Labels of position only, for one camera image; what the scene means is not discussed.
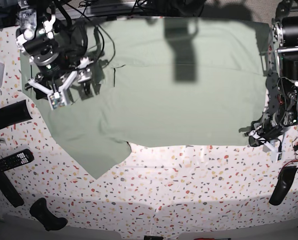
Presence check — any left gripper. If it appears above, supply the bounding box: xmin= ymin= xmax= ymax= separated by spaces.
xmin=243 ymin=117 xmax=284 ymax=152

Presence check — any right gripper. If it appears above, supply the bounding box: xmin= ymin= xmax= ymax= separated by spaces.
xmin=25 ymin=57 xmax=94 ymax=105

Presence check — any light green T-shirt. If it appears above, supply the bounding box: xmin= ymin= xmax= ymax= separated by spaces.
xmin=26 ymin=18 xmax=269 ymax=179

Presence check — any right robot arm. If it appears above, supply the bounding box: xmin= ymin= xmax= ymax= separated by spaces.
xmin=16 ymin=0 xmax=93 ymax=110

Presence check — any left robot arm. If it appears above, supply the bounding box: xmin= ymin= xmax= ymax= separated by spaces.
xmin=245 ymin=0 xmax=298 ymax=162

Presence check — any black cylindrical speaker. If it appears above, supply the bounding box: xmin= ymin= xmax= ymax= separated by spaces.
xmin=0 ymin=100 xmax=32 ymax=130

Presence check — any black TV remote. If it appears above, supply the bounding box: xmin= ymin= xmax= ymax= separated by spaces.
xmin=0 ymin=149 xmax=34 ymax=172

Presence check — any long black bar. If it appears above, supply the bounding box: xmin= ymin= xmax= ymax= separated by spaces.
xmin=0 ymin=171 xmax=24 ymax=208

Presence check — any small black box bottom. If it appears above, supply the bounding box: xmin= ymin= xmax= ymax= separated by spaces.
xmin=143 ymin=235 xmax=163 ymax=240

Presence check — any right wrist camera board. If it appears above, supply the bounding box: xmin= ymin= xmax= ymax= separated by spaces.
xmin=47 ymin=91 xmax=68 ymax=110

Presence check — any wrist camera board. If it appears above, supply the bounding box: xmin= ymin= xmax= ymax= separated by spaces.
xmin=270 ymin=151 xmax=283 ymax=163
xmin=47 ymin=91 xmax=68 ymax=110

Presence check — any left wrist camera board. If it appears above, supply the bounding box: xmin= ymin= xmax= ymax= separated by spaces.
xmin=270 ymin=151 xmax=283 ymax=163

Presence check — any black curved handle right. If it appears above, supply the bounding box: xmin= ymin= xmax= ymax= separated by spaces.
xmin=269 ymin=166 xmax=298 ymax=206

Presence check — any red handled screwdriver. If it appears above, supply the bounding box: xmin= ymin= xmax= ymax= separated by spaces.
xmin=194 ymin=237 xmax=231 ymax=240

